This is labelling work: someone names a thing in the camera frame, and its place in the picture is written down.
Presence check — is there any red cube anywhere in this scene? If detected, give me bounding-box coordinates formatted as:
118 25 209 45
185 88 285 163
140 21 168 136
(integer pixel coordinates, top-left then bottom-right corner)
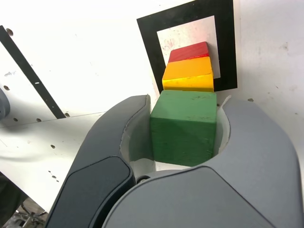
168 41 211 64

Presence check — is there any black tape strip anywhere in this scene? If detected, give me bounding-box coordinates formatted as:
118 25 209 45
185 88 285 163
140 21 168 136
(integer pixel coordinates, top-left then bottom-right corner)
0 25 67 119

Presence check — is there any yellow cube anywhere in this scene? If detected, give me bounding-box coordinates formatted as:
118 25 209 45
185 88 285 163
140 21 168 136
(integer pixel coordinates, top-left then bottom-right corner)
161 56 214 93

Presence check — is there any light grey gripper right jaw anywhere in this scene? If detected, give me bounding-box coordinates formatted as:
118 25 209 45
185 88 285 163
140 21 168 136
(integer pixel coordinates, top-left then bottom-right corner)
102 95 301 228

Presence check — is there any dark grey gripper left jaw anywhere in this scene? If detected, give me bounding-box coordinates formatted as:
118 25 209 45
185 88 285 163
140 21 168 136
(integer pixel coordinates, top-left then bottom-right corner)
45 94 158 228

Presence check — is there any green cube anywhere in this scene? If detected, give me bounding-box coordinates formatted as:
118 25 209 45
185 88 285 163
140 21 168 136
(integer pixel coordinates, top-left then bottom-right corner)
149 89 218 167

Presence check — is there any black tape square outline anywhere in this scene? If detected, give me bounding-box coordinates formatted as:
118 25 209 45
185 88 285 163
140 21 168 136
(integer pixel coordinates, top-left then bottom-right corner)
136 0 238 93

